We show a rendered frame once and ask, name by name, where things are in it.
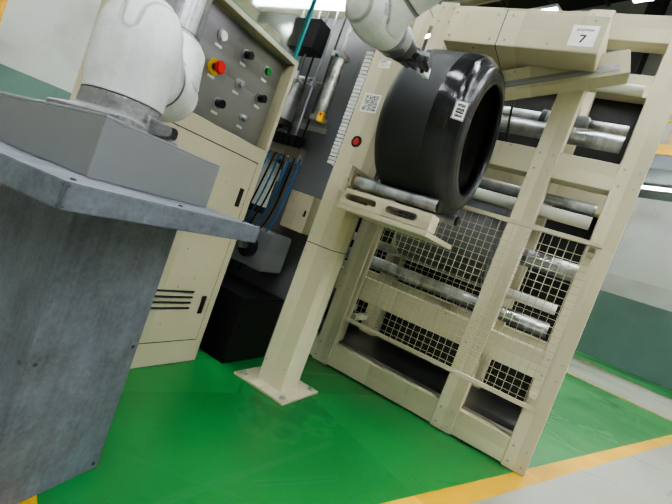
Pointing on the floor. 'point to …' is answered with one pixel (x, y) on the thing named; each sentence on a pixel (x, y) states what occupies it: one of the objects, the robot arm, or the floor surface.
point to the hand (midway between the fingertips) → (423, 69)
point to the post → (329, 234)
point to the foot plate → (274, 388)
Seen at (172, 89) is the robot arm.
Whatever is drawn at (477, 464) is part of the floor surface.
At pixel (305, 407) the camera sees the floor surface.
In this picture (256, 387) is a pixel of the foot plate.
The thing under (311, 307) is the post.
